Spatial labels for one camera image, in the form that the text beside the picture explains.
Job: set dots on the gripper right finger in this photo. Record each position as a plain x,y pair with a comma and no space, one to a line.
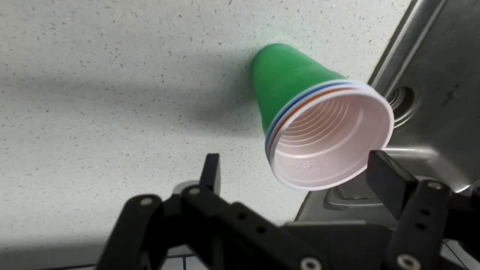
420,217

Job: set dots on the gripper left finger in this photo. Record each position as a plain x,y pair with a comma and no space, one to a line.
225,225

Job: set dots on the stack of plastic cups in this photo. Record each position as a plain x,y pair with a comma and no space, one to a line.
285,78

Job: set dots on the stainless steel sink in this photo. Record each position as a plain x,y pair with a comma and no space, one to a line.
446,56

